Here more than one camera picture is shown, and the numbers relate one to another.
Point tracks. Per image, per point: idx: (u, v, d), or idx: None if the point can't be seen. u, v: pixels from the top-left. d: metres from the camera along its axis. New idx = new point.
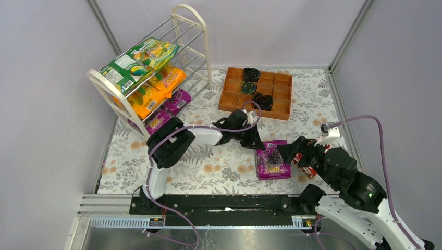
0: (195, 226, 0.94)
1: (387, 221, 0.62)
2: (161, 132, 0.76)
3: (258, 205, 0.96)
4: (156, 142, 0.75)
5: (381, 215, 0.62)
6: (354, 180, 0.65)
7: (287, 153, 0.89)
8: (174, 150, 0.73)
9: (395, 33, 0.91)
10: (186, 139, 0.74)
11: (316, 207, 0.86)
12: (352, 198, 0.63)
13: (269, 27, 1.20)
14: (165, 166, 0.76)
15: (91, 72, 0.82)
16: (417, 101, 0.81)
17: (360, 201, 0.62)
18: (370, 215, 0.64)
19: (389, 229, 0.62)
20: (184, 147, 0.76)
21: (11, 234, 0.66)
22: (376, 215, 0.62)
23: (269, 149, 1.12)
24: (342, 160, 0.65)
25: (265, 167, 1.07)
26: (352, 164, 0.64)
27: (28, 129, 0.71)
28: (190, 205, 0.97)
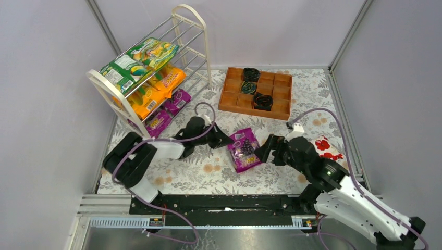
0: (194, 226, 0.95)
1: (353, 196, 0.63)
2: (118, 149, 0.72)
3: (258, 205, 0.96)
4: (114, 163, 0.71)
5: (345, 190, 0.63)
6: (315, 164, 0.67)
7: (262, 152, 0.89)
8: (135, 166, 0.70)
9: (395, 33, 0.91)
10: (147, 151, 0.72)
11: (315, 205, 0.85)
12: (317, 180, 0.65)
13: (269, 27, 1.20)
14: (128, 185, 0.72)
15: (91, 72, 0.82)
16: (417, 100, 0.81)
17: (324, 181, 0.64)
18: (336, 192, 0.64)
19: (359, 204, 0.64)
20: (146, 162, 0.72)
21: (11, 234, 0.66)
22: (341, 191, 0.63)
23: (238, 140, 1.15)
24: (299, 144, 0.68)
25: (243, 161, 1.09)
26: (309, 148, 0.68)
27: (28, 128, 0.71)
28: (190, 205, 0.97)
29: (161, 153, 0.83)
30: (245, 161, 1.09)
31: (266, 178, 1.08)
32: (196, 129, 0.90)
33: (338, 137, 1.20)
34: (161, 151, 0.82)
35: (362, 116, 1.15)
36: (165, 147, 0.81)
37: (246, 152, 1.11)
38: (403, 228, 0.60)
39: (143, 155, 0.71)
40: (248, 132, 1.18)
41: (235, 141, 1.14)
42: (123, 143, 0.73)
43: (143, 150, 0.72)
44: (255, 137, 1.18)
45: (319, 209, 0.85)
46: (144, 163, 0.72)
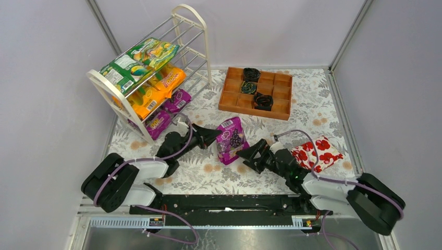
0: (193, 226, 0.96)
1: (313, 182, 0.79)
2: (98, 173, 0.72)
3: (258, 205, 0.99)
4: (93, 187, 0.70)
5: (307, 183, 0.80)
6: (293, 173, 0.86)
7: (250, 151, 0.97)
8: (117, 189, 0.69)
9: (395, 33, 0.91)
10: (129, 172, 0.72)
11: (312, 201, 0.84)
12: (294, 186, 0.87)
13: (269, 27, 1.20)
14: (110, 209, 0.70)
15: (91, 72, 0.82)
16: (416, 100, 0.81)
17: (298, 187, 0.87)
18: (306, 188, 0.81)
19: (319, 185, 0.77)
20: (127, 183, 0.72)
21: (11, 234, 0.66)
22: (305, 185, 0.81)
23: (228, 130, 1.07)
24: (285, 157, 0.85)
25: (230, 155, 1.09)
26: (292, 160, 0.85)
27: (27, 128, 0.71)
28: (190, 205, 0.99)
29: (146, 173, 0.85)
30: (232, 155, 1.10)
31: (266, 178, 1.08)
32: (175, 147, 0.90)
33: (338, 137, 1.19)
34: (146, 171, 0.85)
35: (362, 116, 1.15)
36: (151, 165, 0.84)
37: (233, 145, 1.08)
38: (351, 186, 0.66)
39: (124, 175, 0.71)
40: (236, 120, 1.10)
41: (224, 132, 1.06)
42: (105, 165, 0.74)
43: (125, 171, 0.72)
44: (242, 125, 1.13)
45: (315, 202, 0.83)
46: (125, 185, 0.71)
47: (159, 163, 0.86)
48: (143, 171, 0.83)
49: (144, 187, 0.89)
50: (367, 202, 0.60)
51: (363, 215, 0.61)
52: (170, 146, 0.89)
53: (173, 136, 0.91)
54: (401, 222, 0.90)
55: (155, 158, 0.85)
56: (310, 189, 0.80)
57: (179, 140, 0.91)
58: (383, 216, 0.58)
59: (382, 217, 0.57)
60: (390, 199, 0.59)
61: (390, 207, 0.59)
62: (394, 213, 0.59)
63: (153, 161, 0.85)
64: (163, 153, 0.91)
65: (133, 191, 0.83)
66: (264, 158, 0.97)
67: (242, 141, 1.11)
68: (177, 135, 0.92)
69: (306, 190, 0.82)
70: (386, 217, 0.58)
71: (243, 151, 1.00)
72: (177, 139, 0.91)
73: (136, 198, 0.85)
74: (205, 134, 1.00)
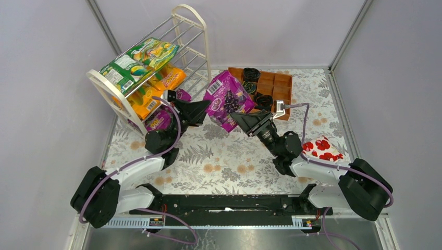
0: (191, 226, 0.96)
1: (302, 164, 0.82)
2: (81, 190, 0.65)
3: (258, 205, 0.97)
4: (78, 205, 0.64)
5: (295, 165, 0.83)
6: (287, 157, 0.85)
7: (249, 126, 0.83)
8: (99, 209, 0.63)
9: (395, 33, 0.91)
10: (110, 189, 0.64)
11: (308, 198, 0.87)
12: (281, 166, 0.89)
13: (269, 27, 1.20)
14: (99, 225, 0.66)
15: (91, 72, 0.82)
16: (416, 101, 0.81)
17: (285, 170, 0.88)
18: (294, 167, 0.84)
19: (308, 167, 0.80)
20: (111, 201, 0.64)
21: (11, 234, 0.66)
22: (293, 165, 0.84)
23: (218, 96, 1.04)
24: (294, 148, 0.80)
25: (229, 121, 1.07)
26: (298, 151, 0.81)
27: (28, 128, 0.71)
28: (189, 205, 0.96)
29: (140, 173, 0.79)
30: (232, 120, 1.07)
31: (266, 178, 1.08)
32: (160, 148, 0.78)
33: (338, 137, 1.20)
34: (141, 171, 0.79)
35: (361, 116, 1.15)
36: (145, 165, 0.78)
37: (229, 109, 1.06)
38: (342, 171, 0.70)
39: (105, 194, 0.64)
40: (226, 80, 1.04)
41: (215, 99, 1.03)
42: (85, 184, 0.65)
43: (105, 188, 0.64)
44: (235, 82, 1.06)
45: (312, 200, 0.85)
46: (109, 203, 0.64)
47: (152, 160, 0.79)
48: (136, 172, 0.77)
49: (140, 192, 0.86)
50: (357, 188, 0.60)
51: (352, 201, 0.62)
52: (152, 150, 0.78)
53: (154, 139, 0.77)
54: (402, 222, 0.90)
55: (144, 157, 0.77)
56: (296, 171, 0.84)
57: (158, 142, 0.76)
58: (371, 201, 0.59)
59: (371, 204, 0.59)
60: (380, 184, 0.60)
61: (378, 191, 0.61)
62: (382, 197, 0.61)
63: (144, 161, 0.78)
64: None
65: (126, 198, 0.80)
66: (262, 130, 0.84)
67: (241, 100, 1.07)
68: (156, 138, 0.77)
69: (291, 172, 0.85)
70: (373, 202, 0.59)
71: (242, 116, 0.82)
72: (157, 142, 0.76)
73: (133, 204, 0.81)
74: (190, 112, 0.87)
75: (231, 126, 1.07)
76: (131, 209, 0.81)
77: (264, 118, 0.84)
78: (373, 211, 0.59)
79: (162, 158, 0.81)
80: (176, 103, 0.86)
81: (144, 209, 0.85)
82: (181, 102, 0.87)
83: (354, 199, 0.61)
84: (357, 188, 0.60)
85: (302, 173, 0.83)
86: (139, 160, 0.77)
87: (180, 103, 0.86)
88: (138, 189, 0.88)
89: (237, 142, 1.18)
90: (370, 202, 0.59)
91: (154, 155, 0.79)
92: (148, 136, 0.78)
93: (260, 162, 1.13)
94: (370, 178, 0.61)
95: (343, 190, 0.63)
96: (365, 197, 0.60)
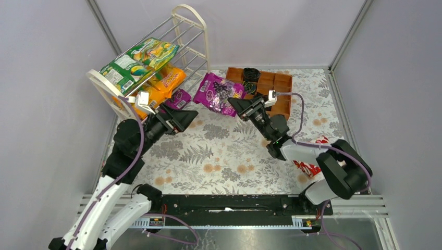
0: (191, 227, 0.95)
1: (291, 146, 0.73)
2: None
3: (258, 205, 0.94)
4: None
5: (285, 148, 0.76)
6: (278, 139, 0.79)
7: (242, 109, 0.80)
8: None
9: (394, 33, 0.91)
10: None
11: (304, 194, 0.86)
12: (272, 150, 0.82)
13: (269, 27, 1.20)
14: None
15: (91, 72, 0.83)
16: (415, 101, 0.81)
17: (277, 153, 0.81)
18: (284, 150, 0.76)
19: (300, 150, 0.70)
20: None
21: (12, 235, 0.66)
22: (282, 149, 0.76)
23: (208, 90, 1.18)
24: (280, 126, 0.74)
25: (228, 106, 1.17)
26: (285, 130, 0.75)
27: (29, 128, 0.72)
28: (190, 205, 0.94)
29: (106, 215, 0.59)
30: (230, 105, 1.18)
31: (266, 178, 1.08)
32: (133, 141, 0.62)
33: (338, 137, 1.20)
34: (105, 213, 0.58)
35: (361, 116, 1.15)
36: (105, 207, 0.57)
37: (222, 96, 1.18)
38: (323, 149, 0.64)
39: None
40: (210, 76, 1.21)
41: (207, 94, 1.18)
42: None
43: None
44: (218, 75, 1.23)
45: (311, 198, 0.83)
46: None
47: (109, 196, 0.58)
48: (100, 219, 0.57)
49: (134, 206, 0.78)
50: (335, 164, 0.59)
51: (328, 175, 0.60)
52: (122, 140, 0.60)
53: (129, 128, 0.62)
54: (402, 223, 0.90)
55: (95, 199, 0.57)
56: (287, 153, 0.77)
57: (136, 129, 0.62)
58: (348, 179, 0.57)
59: (347, 183, 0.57)
60: (359, 163, 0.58)
61: (357, 171, 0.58)
62: (360, 179, 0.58)
63: (99, 202, 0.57)
64: (112, 171, 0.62)
65: (118, 226, 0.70)
66: (256, 113, 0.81)
67: (229, 85, 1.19)
68: (132, 125, 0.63)
69: (283, 155, 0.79)
70: (350, 182, 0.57)
71: (237, 101, 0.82)
72: (133, 130, 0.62)
73: (128, 223, 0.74)
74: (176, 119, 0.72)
75: (233, 110, 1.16)
76: (130, 224, 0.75)
77: (255, 100, 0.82)
78: (345, 189, 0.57)
79: (120, 184, 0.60)
80: (164, 108, 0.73)
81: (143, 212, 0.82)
82: (169, 108, 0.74)
83: (329, 174, 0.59)
84: (334, 163, 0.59)
85: (293, 155, 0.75)
86: (93, 205, 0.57)
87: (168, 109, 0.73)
88: (129, 202, 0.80)
89: (237, 142, 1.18)
90: (345, 180, 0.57)
91: (108, 187, 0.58)
92: (122, 125, 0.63)
93: (260, 163, 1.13)
94: (350, 157, 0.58)
95: (320, 166, 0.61)
96: (340, 174, 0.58)
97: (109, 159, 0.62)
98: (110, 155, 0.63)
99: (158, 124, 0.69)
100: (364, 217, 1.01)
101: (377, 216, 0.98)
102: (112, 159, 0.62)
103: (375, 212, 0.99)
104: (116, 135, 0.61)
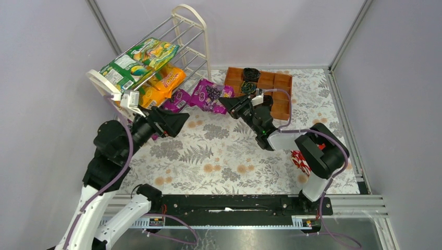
0: (191, 227, 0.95)
1: (275, 135, 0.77)
2: None
3: (258, 205, 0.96)
4: None
5: (272, 138, 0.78)
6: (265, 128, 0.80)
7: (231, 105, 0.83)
8: None
9: (394, 33, 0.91)
10: None
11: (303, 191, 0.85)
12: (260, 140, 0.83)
13: (269, 27, 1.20)
14: None
15: (91, 72, 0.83)
16: (415, 101, 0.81)
17: (265, 144, 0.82)
18: (271, 139, 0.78)
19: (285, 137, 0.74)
20: None
21: (13, 235, 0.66)
22: (269, 138, 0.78)
23: (199, 92, 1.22)
24: (264, 116, 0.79)
25: (219, 104, 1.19)
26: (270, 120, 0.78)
27: (29, 128, 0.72)
28: (190, 205, 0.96)
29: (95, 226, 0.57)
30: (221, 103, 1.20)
31: (266, 178, 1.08)
32: (115, 145, 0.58)
33: (338, 137, 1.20)
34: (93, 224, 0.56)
35: (361, 116, 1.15)
36: (90, 217, 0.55)
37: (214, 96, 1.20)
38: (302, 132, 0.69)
39: None
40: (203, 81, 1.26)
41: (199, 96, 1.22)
42: None
43: None
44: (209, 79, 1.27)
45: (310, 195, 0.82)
46: None
47: (94, 207, 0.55)
48: (89, 230, 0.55)
49: (134, 207, 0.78)
50: (313, 146, 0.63)
51: (306, 155, 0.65)
52: (103, 145, 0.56)
53: (112, 130, 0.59)
54: (402, 223, 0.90)
55: (78, 212, 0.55)
56: (273, 143, 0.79)
57: (119, 132, 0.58)
58: (325, 160, 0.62)
59: (326, 163, 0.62)
60: (337, 144, 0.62)
61: (335, 152, 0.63)
62: (338, 160, 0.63)
63: (84, 215, 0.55)
64: (94, 180, 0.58)
65: (118, 228, 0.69)
66: (244, 109, 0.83)
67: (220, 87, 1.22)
68: (115, 127, 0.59)
69: (270, 145, 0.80)
70: (328, 161, 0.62)
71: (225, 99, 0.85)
72: (115, 134, 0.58)
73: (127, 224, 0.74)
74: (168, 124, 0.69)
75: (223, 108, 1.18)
76: (131, 224, 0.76)
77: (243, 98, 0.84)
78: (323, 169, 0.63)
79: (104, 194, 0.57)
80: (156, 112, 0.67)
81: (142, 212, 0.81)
82: (162, 112, 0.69)
83: (308, 154, 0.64)
84: (312, 146, 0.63)
85: (278, 144, 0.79)
86: (78, 219, 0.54)
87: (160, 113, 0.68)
88: (129, 202, 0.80)
89: (237, 142, 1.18)
90: (322, 161, 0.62)
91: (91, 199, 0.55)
92: (104, 127, 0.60)
93: (260, 163, 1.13)
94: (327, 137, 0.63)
95: (299, 148, 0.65)
96: (318, 155, 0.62)
97: (90, 165, 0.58)
98: (92, 160, 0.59)
99: (145, 126, 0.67)
100: (364, 217, 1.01)
101: (377, 216, 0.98)
102: (94, 164, 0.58)
103: (375, 212, 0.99)
104: (97, 138, 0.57)
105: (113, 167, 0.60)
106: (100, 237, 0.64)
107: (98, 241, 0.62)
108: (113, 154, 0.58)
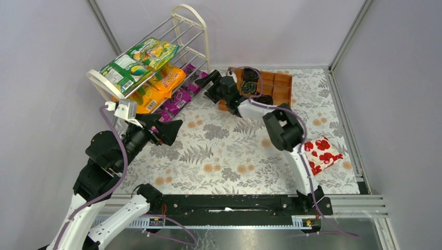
0: (184, 226, 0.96)
1: (245, 105, 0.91)
2: None
3: (258, 205, 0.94)
4: None
5: (243, 107, 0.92)
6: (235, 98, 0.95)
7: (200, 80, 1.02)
8: None
9: (394, 33, 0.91)
10: None
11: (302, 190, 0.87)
12: (231, 108, 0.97)
13: (269, 27, 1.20)
14: None
15: (91, 72, 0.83)
16: (416, 101, 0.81)
17: (234, 111, 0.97)
18: (240, 110, 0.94)
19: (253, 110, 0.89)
20: None
21: (12, 236, 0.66)
22: (240, 107, 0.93)
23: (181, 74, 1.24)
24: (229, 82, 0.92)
25: (193, 84, 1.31)
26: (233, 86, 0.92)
27: (28, 129, 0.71)
28: (189, 205, 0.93)
29: (84, 232, 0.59)
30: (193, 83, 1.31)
31: (266, 178, 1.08)
32: (107, 157, 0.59)
33: (338, 137, 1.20)
34: (82, 232, 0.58)
35: (361, 116, 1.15)
36: (78, 226, 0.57)
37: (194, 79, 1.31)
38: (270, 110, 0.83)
39: None
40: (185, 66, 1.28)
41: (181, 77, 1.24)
42: None
43: None
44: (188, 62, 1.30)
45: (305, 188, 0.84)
46: None
47: (81, 216, 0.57)
48: (77, 236, 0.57)
49: (132, 208, 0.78)
50: (275, 122, 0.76)
51: (270, 133, 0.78)
52: (95, 157, 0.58)
53: (104, 142, 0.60)
54: (402, 222, 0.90)
55: (66, 219, 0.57)
56: (243, 112, 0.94)
57: (111, 145, 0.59)
58: (283, 135, 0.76)
59: (283, 137, 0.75)
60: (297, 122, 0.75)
61: (293, 129, 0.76)
62: (294, 135, 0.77)
63: (72, 224, 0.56)
64: (83, 188, 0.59)
65: (113, 228, 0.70)
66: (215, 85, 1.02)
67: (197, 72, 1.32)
68: (109, 140, 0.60)
69: (239, 112, 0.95)
70: (285, 136, 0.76)
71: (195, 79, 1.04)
72: (107, 146, 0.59)
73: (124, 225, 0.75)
74: (169, 135, 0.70)
75: (196, 87, 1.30)
76: (128, 224, 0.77)
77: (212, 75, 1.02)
78: (281, 142, 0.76)
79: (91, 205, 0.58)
80: (155, 124, 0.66)
81: (140, 213, 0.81)
82: (160, 122, 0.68)
83: (270, 129, 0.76)
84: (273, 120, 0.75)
85: (247, 114, 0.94)
86: (66, 226, 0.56)
87: (158, 124, 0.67)
88: (127, 203, 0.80)
89: (237, 142, 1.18)
90: (282, 135, 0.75)
91: (79, 209, 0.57)
92: (98, 137, 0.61)
93: (260, 162, 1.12)
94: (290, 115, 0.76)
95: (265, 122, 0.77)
96: (279, 132, 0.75)
97: (82, 173, 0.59)
98: (85, 167, 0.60)
99: (139, 134, 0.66)
100: (364, 217, 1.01)
101: (377, 215, 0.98)
102: (85, 173, 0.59)
103: (375, 212, 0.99)
104: (90, 149, 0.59)
105: (104, 176, 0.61)
106: (94, 237, 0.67)
107: (91, 241, 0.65)
108: (106, 164, 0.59)
